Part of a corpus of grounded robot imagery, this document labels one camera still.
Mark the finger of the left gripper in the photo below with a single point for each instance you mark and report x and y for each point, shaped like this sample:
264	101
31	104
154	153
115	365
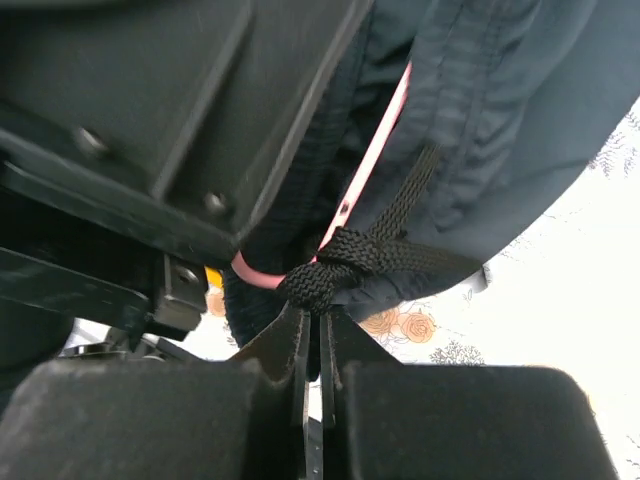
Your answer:
170	122

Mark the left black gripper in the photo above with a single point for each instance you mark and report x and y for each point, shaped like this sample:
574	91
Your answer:
57	268

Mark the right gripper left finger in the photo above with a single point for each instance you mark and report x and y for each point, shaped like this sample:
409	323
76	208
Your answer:
243	418

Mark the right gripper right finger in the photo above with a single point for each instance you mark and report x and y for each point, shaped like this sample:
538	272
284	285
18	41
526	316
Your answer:
383	419

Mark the dark navy shorts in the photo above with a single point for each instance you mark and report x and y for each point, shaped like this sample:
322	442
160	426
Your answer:
517	97

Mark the yellow plastic tray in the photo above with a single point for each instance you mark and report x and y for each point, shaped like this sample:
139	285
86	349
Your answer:
214	278

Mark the floral table mat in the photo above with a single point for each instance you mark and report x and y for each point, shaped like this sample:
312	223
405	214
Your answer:
564	294

